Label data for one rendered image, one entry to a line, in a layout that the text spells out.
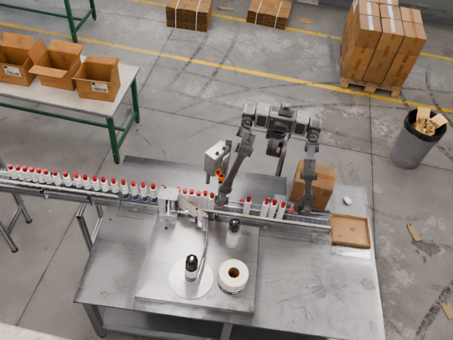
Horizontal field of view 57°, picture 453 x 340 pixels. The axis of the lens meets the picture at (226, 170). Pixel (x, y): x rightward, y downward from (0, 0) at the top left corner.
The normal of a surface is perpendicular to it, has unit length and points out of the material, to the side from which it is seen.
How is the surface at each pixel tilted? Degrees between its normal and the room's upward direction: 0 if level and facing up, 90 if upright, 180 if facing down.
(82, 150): 0
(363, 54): 90
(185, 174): 0
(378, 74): 90
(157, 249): 0
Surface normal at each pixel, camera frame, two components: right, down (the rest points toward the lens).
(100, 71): -0.11, 0.75
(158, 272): 0.08, -0.63
